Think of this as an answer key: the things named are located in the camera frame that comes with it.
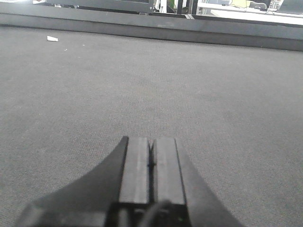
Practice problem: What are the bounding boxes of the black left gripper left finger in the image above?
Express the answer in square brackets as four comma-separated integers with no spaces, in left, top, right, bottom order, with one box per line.
[16,136,148,227]

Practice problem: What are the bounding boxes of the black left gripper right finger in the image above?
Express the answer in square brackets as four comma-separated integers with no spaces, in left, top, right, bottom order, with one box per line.
[153,138,242,227]

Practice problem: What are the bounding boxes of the white paper scrap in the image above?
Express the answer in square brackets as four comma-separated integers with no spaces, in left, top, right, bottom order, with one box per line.
[47,36,59,42]

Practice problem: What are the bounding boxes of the white background table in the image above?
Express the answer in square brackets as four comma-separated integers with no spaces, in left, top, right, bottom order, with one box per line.
[196,2,303,25]

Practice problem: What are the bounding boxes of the dark conveyor side rail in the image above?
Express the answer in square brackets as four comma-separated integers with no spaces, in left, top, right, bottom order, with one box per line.
[0,2,303,51]

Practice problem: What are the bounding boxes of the black metal frame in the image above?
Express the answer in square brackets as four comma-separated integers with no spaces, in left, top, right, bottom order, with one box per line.
[33,0,199,19]

